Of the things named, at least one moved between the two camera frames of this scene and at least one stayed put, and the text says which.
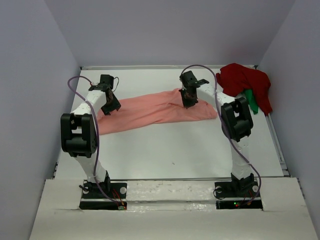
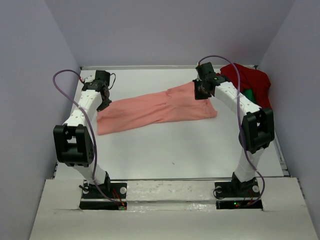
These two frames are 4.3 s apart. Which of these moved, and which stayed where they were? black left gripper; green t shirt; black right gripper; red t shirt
Moved: black right gripper; black left gripper
Stayed: green t shirt; red t shirt
